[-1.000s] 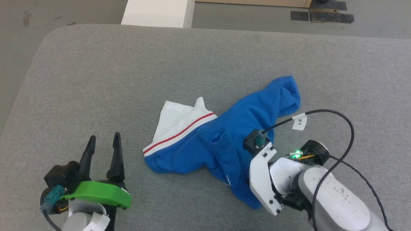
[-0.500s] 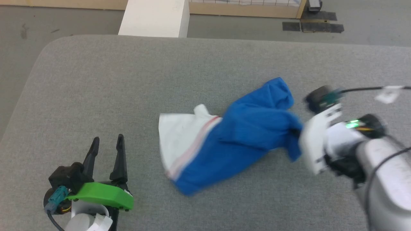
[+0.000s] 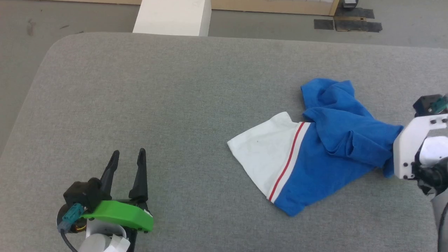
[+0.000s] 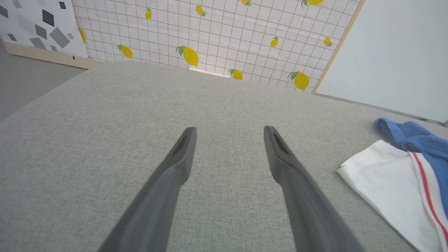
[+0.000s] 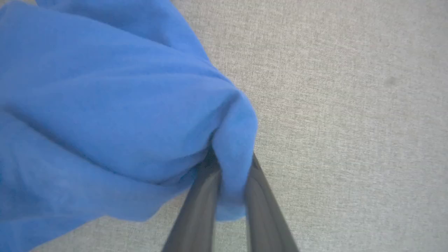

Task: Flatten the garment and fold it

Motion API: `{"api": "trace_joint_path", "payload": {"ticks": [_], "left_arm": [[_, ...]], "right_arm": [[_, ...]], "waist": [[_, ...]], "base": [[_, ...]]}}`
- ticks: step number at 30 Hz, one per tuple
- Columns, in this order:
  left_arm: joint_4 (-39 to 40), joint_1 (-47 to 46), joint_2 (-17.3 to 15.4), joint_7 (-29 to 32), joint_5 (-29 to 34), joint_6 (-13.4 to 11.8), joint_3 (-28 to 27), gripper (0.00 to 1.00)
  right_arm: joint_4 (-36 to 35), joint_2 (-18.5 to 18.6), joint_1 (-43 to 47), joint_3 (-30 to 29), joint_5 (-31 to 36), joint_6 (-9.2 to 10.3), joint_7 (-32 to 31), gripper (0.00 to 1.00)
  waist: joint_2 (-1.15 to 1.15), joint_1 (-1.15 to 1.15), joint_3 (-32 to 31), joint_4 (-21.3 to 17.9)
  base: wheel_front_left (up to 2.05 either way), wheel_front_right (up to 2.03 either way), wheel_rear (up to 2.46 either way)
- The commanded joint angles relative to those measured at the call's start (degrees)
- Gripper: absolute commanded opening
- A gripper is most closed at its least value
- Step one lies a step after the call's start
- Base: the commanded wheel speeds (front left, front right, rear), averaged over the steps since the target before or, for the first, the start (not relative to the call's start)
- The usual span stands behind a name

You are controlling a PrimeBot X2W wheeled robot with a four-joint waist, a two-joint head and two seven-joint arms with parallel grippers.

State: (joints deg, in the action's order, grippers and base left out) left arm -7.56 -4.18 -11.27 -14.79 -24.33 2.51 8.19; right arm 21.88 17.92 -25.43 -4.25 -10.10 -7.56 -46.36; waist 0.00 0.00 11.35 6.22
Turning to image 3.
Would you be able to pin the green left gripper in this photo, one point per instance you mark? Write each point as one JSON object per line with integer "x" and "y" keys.
{"x": 119, "y": 213}

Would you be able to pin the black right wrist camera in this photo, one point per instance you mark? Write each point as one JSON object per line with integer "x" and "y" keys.
{"x": 425, "y": 104}

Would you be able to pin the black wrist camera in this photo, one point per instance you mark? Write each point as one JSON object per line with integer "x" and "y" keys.
{"x": 425, "y": 104}
{"x": 85, "y": 192}

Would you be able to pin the white rectangular box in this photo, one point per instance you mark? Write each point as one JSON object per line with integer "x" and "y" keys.
{"x": 171, "y": 17}

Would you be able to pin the blue white red-striped shirt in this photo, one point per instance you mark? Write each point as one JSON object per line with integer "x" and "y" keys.
{"x": 315, "y": 164}

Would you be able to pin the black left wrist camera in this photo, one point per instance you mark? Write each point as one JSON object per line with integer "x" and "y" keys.
{"x": 85, "y": 192}

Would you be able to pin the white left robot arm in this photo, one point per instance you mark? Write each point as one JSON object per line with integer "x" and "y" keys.
{"x": 98, "y": 241}

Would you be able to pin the grey metal partition leg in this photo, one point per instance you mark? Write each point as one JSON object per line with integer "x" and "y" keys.
{"x": 350, "y": 3}

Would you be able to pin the black floor tape patch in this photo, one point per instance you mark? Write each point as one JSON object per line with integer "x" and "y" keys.
{"x": 355, "y": 13}
{"x": 323, "y": 24}
{"x": 360, "y": 26}

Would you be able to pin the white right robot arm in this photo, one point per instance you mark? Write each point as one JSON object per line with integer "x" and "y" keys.
{"x": 434, "y": 150}

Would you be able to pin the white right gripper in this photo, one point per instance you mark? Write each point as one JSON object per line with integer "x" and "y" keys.
{"x": 406, "y": 150}

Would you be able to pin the lemon print tile backdrop panel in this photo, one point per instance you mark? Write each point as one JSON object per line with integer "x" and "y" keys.
{"x": 262, "y": 6}

